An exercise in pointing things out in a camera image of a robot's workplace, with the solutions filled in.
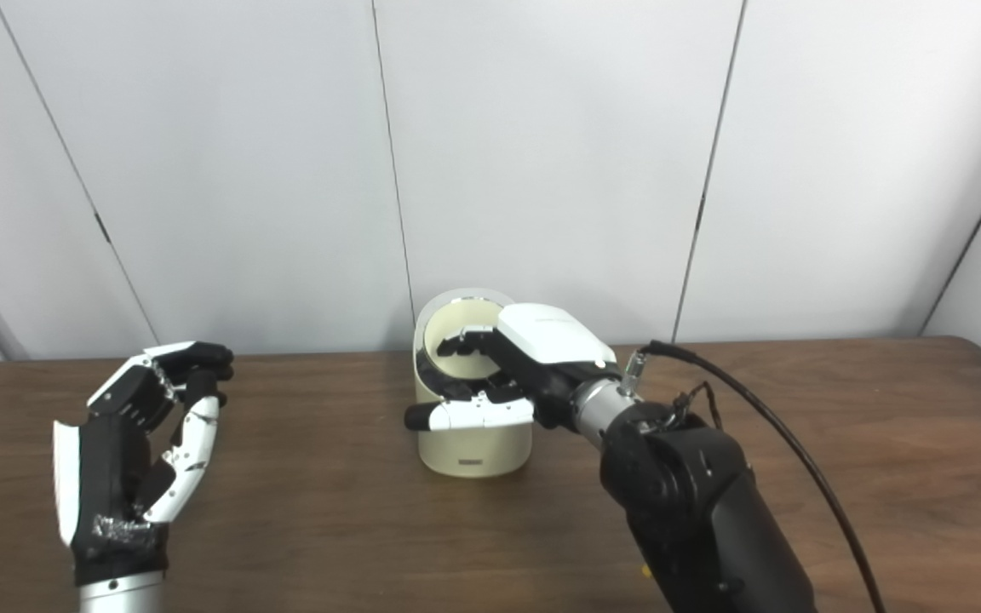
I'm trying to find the cream-colored bin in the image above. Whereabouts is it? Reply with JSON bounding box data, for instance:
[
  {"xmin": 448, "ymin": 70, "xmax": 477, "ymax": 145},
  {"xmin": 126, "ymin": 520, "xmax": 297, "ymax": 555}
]
[{"xmin": 412, "ymin": 288, "xmax": 536, "ymax": 478}]

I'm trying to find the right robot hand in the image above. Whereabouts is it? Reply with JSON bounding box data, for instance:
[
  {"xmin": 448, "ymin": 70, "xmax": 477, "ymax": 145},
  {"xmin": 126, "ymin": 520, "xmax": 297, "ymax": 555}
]
[{"xmin": 404, "ymin": 302, "xmax": 621, "ymax": 433}]

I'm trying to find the thin black right arm wire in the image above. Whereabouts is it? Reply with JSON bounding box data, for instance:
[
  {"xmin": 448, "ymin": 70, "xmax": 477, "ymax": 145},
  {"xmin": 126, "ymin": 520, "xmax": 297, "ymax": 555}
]
[{"xmin": 674, "ymin": 381, "xmax": 723, "ymax": 431}]

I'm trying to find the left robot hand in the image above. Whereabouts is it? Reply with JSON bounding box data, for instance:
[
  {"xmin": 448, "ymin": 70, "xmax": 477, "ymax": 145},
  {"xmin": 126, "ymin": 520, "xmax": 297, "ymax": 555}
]
[{"xmin": 52, "ymin": 341, "xmax": 236, "ymax": 588}]

